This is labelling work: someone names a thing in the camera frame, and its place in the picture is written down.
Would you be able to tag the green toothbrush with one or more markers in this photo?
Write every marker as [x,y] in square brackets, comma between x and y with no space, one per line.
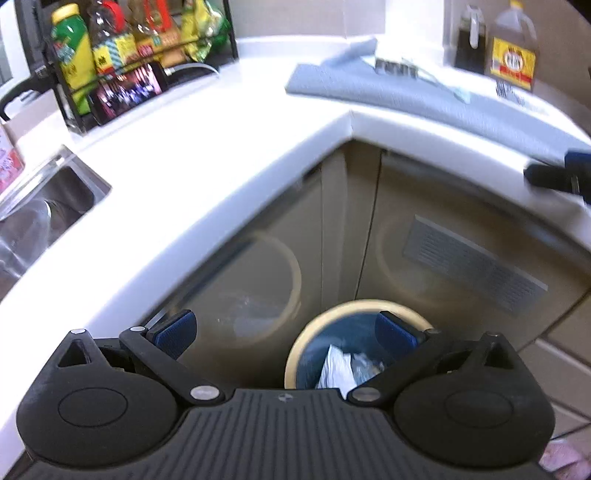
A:
[421,74]

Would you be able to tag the printed paper sheet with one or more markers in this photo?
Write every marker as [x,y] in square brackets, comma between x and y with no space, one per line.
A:
[512,94]

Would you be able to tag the black smartphone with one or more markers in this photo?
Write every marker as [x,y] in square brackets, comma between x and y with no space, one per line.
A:
[121,94]

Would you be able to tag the red-handle oil bottle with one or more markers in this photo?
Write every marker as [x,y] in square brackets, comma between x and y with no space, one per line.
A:
[112,42]

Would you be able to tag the dark soy sauce dispenser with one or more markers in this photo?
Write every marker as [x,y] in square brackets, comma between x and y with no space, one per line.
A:
[471,43]

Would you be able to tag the pink soap pump bottle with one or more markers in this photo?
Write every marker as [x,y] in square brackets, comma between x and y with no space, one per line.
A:
[11,164]

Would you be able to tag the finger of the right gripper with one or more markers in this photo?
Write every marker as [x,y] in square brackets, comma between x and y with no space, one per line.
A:
[578,162]
[571,180]

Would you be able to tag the blue bin liner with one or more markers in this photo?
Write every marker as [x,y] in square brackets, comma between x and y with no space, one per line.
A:
[354,349]

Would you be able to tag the green yellow-cap bottle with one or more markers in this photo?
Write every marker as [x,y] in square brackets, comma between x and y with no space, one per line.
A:
[71,43]

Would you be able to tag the steel sink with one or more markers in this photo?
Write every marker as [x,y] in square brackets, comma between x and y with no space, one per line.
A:
[68,185]

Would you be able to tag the glass pot lid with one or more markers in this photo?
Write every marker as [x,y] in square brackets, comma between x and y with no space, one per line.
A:
[24,237]

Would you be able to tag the clear plastic bag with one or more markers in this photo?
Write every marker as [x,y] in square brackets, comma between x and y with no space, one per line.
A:
[364,368]

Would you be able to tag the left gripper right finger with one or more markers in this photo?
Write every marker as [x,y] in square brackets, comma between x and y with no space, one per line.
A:
[415,354]

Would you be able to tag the cream trash bin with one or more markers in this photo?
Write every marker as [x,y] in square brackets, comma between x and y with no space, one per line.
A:
[333,314]

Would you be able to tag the grey counter mat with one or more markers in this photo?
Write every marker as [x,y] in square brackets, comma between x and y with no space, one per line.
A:
[348,77]

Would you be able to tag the black wire spice rack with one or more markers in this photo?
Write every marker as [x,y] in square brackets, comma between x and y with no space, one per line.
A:
[42,11]

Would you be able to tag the metal cookie cutter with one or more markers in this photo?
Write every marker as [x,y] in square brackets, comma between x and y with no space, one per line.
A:
[400,68]

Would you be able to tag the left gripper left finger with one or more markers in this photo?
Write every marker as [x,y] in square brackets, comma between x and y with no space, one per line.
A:
[158,348]

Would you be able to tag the large cooking wine jug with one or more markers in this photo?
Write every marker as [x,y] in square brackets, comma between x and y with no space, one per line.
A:
[512,48]

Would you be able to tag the amber red-label oil bottle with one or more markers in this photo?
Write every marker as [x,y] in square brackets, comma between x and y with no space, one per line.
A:
[156,35]

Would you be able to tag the yellow green snack bag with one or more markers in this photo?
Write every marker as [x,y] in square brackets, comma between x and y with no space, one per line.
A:
[204,29]

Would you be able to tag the cabinet vent grille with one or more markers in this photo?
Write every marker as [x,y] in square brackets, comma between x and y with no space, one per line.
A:
[465,262]

